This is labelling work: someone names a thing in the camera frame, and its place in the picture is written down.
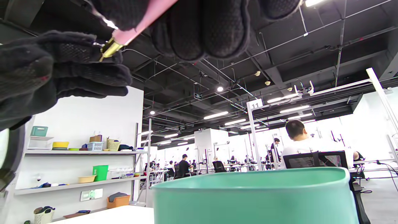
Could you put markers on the white lattice basket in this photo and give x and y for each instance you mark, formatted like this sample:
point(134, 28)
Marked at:
point(94, 146)

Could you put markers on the orange storage box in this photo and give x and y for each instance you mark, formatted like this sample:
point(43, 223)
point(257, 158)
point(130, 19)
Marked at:
point(118, 202)

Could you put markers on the white metal post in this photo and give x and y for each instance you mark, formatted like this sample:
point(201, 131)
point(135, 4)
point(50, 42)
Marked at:
point(381, 93)
point(253, 140)

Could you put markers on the white woven basket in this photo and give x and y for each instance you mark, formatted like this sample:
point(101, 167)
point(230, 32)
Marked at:
point(43, 216)

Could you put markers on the green plastic bin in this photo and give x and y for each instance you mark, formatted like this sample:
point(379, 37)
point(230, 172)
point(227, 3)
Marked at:
point(248, 202)

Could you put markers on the beige bowl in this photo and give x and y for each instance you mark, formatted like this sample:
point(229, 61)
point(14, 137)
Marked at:
point(87, 179)

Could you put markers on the woven wicker basket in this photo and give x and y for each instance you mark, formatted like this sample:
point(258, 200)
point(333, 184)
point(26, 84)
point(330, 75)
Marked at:
point(113, 145)

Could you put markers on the yellow bowl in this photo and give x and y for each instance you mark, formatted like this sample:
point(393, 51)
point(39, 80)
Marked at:
point(60, 144)

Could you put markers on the ceiling light strips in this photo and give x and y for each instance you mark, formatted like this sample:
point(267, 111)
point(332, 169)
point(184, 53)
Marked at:
point(215, 115)

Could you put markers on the pink fountain pen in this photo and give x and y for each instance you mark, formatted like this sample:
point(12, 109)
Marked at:
point(140, 23)

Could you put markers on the small teal storage bin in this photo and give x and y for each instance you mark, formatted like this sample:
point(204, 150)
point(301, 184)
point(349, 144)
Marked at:
point(39, 131)

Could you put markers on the person's right hand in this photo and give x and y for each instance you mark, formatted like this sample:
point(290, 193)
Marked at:
point(202, 31)

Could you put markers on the white ceiling bracket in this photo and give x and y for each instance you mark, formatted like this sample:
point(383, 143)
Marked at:
point(303, 90)

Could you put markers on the person's left hand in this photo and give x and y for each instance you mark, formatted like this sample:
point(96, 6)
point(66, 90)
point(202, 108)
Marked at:
point(31, 71)

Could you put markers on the green bucket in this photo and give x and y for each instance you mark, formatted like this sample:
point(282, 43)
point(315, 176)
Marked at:
point(100, 173)

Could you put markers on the brown paper bag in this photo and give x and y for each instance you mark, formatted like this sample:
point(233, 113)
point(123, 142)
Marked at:
point(95, 138)

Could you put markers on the white wall outlet plate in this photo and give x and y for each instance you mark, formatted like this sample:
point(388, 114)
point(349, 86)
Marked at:
point(91, 194)

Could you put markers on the white number sign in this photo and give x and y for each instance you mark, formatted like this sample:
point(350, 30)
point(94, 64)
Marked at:
point(255, 104)

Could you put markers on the white wall shelf unit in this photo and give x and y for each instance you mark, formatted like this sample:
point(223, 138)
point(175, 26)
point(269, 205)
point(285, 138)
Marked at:
point(77, 152)

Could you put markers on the black mesh office chair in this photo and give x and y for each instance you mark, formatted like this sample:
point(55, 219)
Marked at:
point(298, 160)

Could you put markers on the white metal rail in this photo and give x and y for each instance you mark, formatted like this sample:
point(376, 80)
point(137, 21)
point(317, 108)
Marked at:
point(335, 88)

